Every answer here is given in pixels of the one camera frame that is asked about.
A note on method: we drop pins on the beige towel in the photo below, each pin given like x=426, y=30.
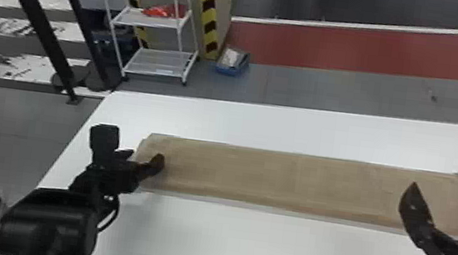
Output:
x=283, y=181

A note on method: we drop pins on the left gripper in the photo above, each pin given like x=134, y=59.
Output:
x=111, y=177

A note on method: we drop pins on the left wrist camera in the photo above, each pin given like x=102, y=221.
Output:
x=103, y=141

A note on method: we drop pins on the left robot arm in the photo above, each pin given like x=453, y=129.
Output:
x=46, y=224

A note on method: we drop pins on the blue basket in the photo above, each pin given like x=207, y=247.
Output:
x=232, y=62

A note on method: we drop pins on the red snack packet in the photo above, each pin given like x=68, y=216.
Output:
x=162, y=10

